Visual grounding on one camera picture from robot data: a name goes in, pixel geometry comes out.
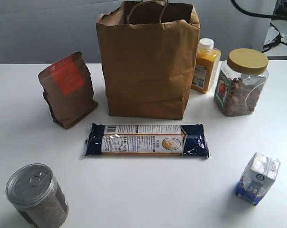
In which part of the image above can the brown paper grocery bag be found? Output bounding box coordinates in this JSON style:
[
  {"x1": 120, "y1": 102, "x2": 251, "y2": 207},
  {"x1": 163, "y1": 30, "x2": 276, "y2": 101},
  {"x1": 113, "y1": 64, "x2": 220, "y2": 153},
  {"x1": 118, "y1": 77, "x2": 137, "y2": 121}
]
[{"x1": 96, "y1": 0, "x2": 200, "y2": 120}]

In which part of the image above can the blue noodle package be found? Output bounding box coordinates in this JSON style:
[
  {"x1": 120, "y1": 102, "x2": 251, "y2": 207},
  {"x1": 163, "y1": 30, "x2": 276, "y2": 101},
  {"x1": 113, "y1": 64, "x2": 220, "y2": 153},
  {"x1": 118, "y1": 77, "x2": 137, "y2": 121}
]
[{"x1": 85, "y1": 123, "x2": 211, "y2": 159}]

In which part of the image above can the brown pouch with orange label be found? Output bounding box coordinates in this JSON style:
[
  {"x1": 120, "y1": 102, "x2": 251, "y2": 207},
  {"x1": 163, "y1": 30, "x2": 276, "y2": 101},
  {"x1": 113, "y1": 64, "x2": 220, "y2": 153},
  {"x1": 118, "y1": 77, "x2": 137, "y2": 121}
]
[{"x1": 38, "y1": 51, "x2": 98, "y2": 129}]

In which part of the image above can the yellow powder bottle white cap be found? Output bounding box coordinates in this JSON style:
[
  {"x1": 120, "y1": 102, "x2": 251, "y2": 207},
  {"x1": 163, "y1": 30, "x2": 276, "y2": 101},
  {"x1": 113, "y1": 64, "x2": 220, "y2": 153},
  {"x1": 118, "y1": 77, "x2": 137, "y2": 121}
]
[{"x1": 191, "y1": 38, "x2": 221, "y2": 93}]

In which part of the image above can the clear nut jar yellow lid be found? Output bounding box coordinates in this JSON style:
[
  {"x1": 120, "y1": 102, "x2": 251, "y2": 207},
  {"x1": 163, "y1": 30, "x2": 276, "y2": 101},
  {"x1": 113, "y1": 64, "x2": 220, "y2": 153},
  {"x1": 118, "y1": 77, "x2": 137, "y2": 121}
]
[{"x1": 214, "y1": 48, "x2": 268, "y2": 116}]

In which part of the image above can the blue white milk carton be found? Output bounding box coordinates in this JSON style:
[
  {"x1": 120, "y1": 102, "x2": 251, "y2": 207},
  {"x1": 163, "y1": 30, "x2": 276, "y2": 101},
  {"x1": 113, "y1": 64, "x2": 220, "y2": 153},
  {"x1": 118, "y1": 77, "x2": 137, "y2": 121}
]
[{"x1": 235, "y1": 153, "x2": 281, "y2": 206}]

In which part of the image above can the clear can with metal lid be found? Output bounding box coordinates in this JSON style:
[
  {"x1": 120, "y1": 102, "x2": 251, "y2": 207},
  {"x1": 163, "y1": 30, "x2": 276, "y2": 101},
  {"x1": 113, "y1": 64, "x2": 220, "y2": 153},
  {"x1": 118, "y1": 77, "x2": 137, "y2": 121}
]
[{"x1": 5, "y1": 163, "x2": 69, "y2": 228}]

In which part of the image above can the white background table with cables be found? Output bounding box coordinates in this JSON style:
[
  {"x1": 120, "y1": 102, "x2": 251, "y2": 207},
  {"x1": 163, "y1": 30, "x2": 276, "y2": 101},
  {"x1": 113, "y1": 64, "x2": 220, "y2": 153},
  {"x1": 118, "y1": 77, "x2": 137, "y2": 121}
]
[{"x1": 263, "y1": 20, "x2": 287, "y2": 60}]

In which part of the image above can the black cable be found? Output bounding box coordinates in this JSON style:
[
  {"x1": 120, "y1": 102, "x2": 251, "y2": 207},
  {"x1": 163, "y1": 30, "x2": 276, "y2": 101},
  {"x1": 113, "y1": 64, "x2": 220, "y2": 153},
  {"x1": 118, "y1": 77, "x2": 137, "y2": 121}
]
[{"x1": 230, "y1": 0, "x2": 287, "y2": 20}]

